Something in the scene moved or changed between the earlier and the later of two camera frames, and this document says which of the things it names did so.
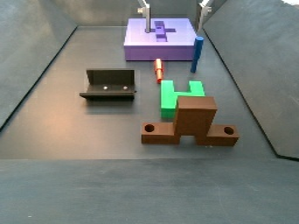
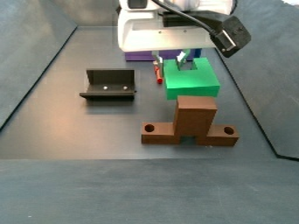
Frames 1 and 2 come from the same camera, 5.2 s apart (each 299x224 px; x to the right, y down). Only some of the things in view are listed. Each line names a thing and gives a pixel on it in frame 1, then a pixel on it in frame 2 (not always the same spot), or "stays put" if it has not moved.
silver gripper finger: (144, 10) -> (158, 58)
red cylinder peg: (159, 70) stays put
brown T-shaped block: (194, 115) stays put
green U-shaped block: (168, 95) -> (191, 82)
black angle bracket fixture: (110, 84) stays put
